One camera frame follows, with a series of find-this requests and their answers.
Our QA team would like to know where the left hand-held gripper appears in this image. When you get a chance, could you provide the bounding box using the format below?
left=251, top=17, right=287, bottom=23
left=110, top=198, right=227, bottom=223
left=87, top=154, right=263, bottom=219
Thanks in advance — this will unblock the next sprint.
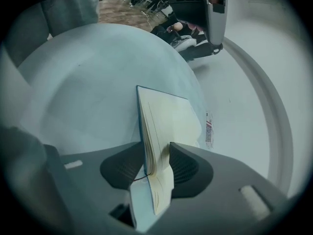
left=155, top=0, right=232, bottom=55

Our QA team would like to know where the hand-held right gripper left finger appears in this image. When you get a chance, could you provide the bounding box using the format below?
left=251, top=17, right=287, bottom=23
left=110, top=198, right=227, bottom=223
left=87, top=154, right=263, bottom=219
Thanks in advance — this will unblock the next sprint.
left=45, top=141, right=147, bottom=235

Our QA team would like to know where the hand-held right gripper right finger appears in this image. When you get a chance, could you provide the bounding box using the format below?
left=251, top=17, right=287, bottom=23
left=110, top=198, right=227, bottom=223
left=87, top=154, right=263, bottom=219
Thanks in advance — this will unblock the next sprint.
left=151, top=142, right=288, bottom=235

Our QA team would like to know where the blue cover notebook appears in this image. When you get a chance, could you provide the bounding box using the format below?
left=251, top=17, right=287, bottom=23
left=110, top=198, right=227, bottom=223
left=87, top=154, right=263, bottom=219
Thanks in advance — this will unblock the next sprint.
left=129, top=85, right=203, bottom=233

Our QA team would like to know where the red and white box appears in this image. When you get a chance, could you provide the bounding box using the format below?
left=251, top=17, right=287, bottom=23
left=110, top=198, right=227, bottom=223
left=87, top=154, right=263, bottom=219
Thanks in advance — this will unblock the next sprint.
left=204, top=111, right=215, bottom=150

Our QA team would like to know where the person's grey clothing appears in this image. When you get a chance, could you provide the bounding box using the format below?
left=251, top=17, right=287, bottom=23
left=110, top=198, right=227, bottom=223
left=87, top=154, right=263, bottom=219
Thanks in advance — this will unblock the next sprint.
left=39, top=0, right=100, bottom=39

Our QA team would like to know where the grey wall trunking rail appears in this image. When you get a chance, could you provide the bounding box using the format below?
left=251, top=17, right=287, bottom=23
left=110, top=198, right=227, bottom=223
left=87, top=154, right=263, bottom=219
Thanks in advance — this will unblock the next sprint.
left=221, top=36, right=294, bottom=198

